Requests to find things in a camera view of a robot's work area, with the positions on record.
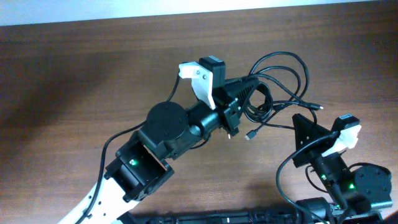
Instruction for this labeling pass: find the black usb cable short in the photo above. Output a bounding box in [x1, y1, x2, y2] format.
[245, 73, 323, 140]

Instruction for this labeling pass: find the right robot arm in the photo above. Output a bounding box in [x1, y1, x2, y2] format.
[292, 114, 392, 223]

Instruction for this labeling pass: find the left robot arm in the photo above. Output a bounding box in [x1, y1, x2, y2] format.
[61, 78, 259, 223]

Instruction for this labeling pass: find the right camera black cable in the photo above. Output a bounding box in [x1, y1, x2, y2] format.
[275, 132, 338, 224]

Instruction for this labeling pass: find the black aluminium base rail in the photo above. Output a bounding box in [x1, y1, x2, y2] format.
[118, 205, 383, 224]

